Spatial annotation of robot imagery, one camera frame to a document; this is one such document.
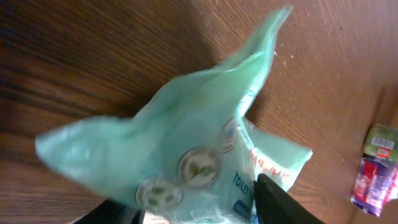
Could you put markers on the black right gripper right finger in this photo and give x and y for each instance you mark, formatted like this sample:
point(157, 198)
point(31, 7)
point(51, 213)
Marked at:
point(275, 206)

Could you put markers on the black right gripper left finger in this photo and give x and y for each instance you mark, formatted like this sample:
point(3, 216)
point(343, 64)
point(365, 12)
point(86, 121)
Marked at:
point(112, 212)

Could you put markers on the teal wet wipes pack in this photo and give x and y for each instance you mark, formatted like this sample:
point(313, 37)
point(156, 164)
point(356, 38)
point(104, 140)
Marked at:
point(190, 154)

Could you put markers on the purple red pad package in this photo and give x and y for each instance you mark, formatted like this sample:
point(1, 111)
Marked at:
point(372, 184)

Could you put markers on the green lid glass jar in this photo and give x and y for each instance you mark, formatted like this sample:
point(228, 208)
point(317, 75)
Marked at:
point(381, 142)

